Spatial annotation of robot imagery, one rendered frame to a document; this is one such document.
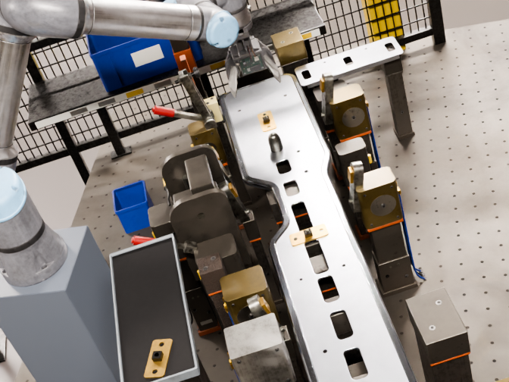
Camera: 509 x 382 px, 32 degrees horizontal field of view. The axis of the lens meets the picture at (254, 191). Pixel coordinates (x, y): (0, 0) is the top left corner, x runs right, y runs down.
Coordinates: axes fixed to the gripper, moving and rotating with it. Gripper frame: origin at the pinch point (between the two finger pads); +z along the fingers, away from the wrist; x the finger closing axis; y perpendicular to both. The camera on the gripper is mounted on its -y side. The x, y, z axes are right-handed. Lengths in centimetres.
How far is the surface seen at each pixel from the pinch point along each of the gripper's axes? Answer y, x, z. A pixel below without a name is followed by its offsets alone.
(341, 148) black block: 19.6, 14.8, 12.0
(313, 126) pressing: 8.3, 10.6, 11.4
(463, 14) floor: -176, 111, 114
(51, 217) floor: -124, -100, 112
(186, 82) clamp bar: 1.8, -16.1, -8.8
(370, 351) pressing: 83, 3, 10
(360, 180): 42.6, 14.2, 3.7
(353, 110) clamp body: 8.8, 21.2, 10.2
